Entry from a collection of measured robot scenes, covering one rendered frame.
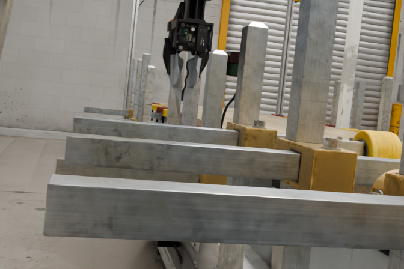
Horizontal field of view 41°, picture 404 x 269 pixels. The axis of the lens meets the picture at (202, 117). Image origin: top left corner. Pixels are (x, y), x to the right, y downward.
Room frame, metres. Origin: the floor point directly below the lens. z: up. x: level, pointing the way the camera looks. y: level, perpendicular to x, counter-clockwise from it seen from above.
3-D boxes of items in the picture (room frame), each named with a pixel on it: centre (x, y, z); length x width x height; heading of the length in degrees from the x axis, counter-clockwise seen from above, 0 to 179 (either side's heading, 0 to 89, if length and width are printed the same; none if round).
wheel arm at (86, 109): (3.04, 0.45, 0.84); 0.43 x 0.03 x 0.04; 102
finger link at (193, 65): (1.05, 0.02, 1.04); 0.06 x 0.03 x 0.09; 12
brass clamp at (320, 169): (0.63, -0.13, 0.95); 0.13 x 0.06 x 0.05; 12
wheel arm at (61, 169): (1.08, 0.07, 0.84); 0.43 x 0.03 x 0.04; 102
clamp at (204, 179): (1.12, -0.03, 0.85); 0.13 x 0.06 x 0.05; 12
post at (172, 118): (1.64, 0.09, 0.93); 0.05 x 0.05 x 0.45; 12
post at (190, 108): (1.38, 0.03, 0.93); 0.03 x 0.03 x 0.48; 12
